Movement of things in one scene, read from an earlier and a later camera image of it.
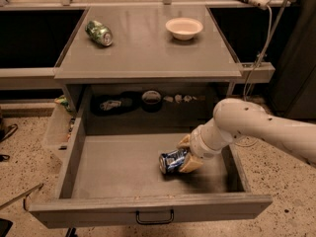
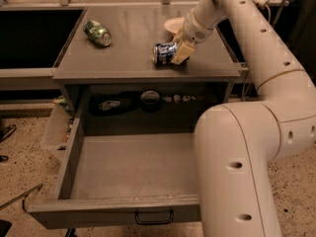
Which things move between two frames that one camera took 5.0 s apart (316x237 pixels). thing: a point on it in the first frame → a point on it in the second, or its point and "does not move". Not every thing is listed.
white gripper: [198, 144] → [194, 31]
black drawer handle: [154, 222] does not move
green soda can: [99, 32] does not move
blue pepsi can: [172, 160] → [163, 52]
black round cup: [151, 101] does not move
